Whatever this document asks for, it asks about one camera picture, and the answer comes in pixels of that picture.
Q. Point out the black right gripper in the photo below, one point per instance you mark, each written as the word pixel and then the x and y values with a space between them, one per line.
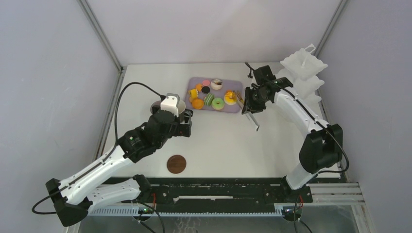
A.
pixel 249 106

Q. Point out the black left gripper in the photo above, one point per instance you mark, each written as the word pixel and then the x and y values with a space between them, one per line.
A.
pixel 182 129

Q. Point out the steel white serving tongs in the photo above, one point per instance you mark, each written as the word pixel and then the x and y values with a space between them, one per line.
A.
pixel 249 116

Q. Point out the yellow frosted donut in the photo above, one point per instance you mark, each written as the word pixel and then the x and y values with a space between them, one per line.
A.
pixel 230 97

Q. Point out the white three tier stand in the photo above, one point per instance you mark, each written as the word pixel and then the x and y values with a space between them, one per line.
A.
pixel 301 68

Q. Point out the black mug white inside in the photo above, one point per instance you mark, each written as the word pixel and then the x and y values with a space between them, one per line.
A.
pixel 182 106

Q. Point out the purple mug black handle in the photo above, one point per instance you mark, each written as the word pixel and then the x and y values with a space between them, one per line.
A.
pixel 155 107

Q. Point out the green striped cake slice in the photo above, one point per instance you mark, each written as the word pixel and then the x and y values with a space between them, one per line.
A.
pixel 209 99

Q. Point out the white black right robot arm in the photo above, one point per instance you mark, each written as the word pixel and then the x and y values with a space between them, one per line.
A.
pixel 323 142

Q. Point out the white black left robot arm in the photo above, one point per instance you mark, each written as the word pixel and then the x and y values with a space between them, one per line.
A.
pixel 76 196

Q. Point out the orange egg tart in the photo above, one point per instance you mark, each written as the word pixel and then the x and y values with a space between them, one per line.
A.
pixel 197 103

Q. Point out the yellow cheese cake wedge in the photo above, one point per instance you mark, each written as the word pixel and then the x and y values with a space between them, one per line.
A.
pixel 193 93

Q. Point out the dark wooden round coaster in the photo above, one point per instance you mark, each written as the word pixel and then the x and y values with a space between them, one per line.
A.
pixel 176 164

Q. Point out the white chocolate drizzled donut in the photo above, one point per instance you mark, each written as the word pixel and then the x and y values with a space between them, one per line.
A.
pixel 216 84

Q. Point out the lavender serving tray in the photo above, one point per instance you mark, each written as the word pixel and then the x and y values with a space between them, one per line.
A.
pixel 214 94

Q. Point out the orange star cookie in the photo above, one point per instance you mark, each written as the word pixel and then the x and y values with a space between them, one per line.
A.
pixel 199 87

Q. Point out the black sandwich cookie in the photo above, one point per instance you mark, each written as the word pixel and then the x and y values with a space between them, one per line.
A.
pixel 205 90

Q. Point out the pink macaron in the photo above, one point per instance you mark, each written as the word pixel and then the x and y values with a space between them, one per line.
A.
pixel 206 82

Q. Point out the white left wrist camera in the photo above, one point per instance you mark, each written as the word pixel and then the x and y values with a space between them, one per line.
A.
pixel 170 104

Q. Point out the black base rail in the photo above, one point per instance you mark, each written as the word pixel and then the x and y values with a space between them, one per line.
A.
pixel 221 195

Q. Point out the aluminium frame post right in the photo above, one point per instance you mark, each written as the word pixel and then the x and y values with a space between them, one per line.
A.
pixel 331 26

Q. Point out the aluminium frame post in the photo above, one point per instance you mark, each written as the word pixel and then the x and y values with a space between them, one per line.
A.
pixel 331 26
pixel 100 33

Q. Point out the aluminium frame post left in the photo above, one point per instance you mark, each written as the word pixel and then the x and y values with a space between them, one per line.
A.
pixel 100 33

